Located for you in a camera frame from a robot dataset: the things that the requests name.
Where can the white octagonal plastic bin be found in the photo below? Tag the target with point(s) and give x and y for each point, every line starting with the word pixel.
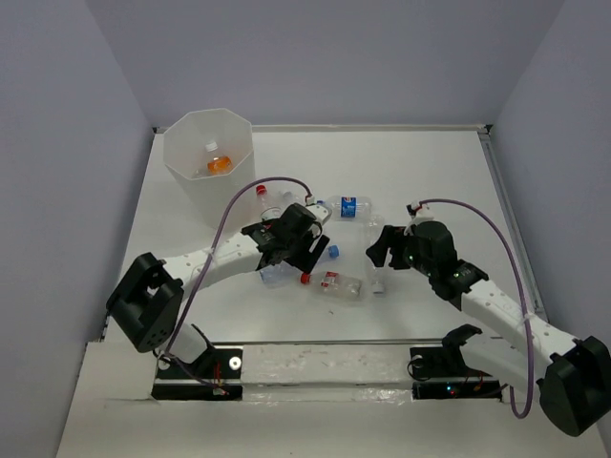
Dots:
pixel 184 154

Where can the aluminium table frame rail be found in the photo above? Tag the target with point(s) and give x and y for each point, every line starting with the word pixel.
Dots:
pixel 392 166

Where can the red cap red label bottle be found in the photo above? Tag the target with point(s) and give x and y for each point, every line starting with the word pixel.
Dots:
pixel 269 203

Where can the clear ribbed white cap bottle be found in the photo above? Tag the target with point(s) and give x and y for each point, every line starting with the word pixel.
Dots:
pixel 376 276

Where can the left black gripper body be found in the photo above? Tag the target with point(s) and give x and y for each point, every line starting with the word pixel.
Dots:
pixel 293 242

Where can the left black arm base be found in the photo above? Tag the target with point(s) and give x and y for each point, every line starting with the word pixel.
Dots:
pixel 213 377

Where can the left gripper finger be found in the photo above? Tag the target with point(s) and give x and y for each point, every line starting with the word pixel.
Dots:
pixel 270 259
pixel 306 253

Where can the clear unlabelled crushed bottle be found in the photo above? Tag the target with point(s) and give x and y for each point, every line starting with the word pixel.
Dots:
pixel 287 198

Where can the black label black cap bottle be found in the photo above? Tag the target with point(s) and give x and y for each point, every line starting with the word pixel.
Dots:
pixel 202 172

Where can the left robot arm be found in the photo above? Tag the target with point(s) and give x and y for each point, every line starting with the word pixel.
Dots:
pixel 149 297

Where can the blue label water bottle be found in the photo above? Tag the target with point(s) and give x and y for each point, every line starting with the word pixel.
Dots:
pixel 347 207

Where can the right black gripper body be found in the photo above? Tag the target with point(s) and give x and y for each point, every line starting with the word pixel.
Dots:
pixel 399 240

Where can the orange tea bottle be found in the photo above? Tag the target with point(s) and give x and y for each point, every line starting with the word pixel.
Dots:
pixel 218 161

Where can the clear bottle blue cap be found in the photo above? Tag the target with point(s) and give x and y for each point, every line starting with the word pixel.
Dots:
pixel 283 273

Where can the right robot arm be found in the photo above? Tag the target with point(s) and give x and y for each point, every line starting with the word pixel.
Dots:
pixel 570 375

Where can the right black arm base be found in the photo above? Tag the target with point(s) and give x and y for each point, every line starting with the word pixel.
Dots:
pixel 437 375

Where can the crushed red cap cola bottle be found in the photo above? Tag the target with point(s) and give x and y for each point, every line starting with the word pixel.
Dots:
pixel 333 285

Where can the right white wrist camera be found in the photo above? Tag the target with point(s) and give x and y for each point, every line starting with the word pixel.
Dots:
pixel 419 213

